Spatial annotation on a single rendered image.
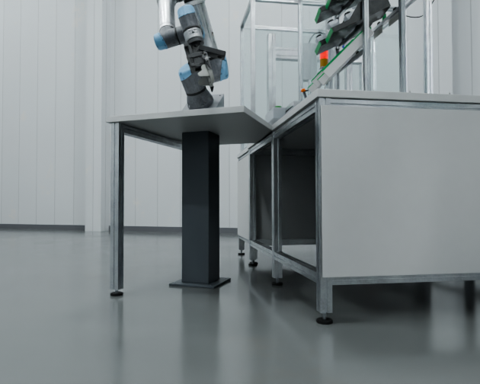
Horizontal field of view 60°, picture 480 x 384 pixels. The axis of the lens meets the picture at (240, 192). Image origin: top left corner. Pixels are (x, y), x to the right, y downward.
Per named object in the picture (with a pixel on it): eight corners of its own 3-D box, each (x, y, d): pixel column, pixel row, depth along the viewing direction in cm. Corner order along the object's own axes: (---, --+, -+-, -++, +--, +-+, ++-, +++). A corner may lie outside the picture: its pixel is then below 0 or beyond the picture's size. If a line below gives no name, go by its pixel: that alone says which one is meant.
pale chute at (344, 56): (329, 78, 181) (321, 70, 182) (324, 86, 195) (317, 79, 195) (374, 32, 182) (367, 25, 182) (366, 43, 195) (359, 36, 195)
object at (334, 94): (317, 96, 152) (317, 88, 152) (247, 148, 300) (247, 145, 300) (640, 109, 174) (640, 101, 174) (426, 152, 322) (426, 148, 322)
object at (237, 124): (105, 122, 200) (105, 116, 200) (187, 146, 285) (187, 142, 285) (244, 112, 178) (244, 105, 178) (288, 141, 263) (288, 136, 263)
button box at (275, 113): (273, 117, 224) (273, 106, 225) (264, 125, 245) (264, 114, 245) (286, 118, 226) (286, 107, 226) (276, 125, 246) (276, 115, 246)
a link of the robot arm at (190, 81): (185, 86, 233) (176, 63, 224) (208, 79, 231) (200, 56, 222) (184, 96, 223) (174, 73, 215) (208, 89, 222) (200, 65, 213)
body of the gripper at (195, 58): (191, 75, 175) (184, 49, 176) (211, 70, 176) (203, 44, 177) (191, 68, 168) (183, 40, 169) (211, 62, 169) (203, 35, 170)
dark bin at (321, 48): (321, 46, 197) (314, 31, 197) (316, 55, 210) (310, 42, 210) (374, 20, 197) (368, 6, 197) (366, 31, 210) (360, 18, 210)
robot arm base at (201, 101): (184, 111, 232) (177, 96, 225) (194, 97, 241) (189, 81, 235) (207, 110, 225) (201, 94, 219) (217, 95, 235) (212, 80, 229)
